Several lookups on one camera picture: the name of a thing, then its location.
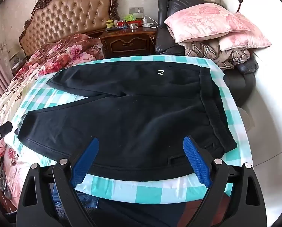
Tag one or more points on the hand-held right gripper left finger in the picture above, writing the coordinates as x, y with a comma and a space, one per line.
85, 163

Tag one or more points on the red floral quilt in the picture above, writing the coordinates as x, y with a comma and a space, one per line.
60, 52

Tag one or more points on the black leather armchair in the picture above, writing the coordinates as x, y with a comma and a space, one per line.
240, 85

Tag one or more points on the green crumpled bag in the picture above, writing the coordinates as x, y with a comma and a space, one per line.
130, 17

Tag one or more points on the dark wooden nightstand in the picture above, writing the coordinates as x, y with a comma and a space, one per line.
129, 43

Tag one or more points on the white round device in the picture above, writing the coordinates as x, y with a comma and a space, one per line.
147, 25

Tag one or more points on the teal white checked tablecloth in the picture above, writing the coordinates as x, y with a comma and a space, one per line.
155, 194

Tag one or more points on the brown plaid blanket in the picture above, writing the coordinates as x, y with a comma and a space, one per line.
202, 50

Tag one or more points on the grey wall socket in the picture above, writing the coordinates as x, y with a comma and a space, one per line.
136, 10

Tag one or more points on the tufted leather carved headboard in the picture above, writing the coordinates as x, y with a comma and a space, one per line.
67, 16

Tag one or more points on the black pants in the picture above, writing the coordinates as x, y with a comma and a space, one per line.
131, 123

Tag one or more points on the large pink floral pillow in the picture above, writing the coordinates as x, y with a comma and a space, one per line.
202, 21

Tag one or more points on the yellow jar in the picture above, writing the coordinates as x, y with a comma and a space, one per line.
110, 24

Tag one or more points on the light floral bed sheet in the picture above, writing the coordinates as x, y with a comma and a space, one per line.
5, 97

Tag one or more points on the person's blue jeans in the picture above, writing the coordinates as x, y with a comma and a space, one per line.
91, 201

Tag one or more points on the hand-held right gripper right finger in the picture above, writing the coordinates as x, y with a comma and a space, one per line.
196, 163

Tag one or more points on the small pink floral pillow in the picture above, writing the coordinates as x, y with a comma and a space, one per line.
244, 40

